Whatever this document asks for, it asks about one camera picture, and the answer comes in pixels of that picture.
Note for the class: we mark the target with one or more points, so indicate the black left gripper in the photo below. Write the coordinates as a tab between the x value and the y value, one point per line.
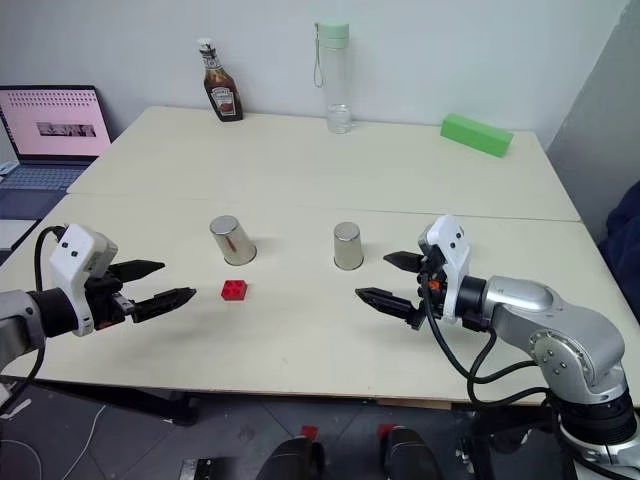
105	300

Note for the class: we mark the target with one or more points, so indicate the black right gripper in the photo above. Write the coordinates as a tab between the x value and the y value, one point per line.
429	290

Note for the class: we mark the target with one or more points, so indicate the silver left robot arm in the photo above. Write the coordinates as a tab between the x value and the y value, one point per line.
20	315

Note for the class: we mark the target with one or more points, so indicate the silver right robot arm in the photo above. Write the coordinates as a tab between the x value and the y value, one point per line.
560	340

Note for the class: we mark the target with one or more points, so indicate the plain steel cup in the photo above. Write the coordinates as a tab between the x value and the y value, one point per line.
347	246

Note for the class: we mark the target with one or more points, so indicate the red toy brick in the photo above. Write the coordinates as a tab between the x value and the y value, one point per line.
235	290

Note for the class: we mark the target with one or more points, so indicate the steel cup with red mark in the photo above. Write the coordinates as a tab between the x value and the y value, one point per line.
232	241

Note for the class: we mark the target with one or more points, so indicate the green block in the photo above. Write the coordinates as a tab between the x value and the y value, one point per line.
476	135

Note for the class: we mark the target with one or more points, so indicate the open laptop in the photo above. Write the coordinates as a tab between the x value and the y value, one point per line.
45	145

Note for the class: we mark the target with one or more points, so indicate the ketchup bottle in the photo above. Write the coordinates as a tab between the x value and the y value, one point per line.
221	90

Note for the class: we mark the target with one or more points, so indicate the clear bottle with green lid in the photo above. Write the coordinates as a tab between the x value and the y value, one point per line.
336	75

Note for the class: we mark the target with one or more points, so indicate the dark blue chair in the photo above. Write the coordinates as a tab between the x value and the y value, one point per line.
622	220

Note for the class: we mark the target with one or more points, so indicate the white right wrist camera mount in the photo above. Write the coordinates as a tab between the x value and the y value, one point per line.
452	260

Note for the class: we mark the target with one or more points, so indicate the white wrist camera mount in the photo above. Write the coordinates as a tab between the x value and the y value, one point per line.
452	260
75	260

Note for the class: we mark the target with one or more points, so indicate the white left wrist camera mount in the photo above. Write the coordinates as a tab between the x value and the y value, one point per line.
75	260

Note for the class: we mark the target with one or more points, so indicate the black table frame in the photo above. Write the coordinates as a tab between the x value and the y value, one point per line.
125	400

